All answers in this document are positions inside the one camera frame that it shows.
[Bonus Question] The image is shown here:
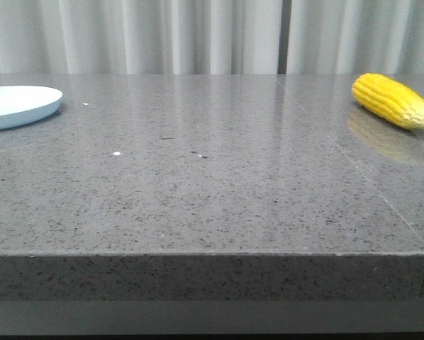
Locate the yellow corn cob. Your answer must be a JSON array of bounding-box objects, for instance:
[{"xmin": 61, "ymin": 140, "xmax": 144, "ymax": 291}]
[{"xmin": 352, "ymin": 73, "xmax": 424, "ymax": 130}]

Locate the light blue round plate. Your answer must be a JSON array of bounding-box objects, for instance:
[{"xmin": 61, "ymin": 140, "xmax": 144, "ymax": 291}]
[{"xmin": 0, "ymin": 86, "xmax": 62, "ymax": 130}]

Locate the white pleated curtain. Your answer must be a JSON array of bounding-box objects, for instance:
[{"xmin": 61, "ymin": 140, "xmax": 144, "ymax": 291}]
[{"xmin": 0, "ymin": 1, "xmax": 424, "ymax": 74}]

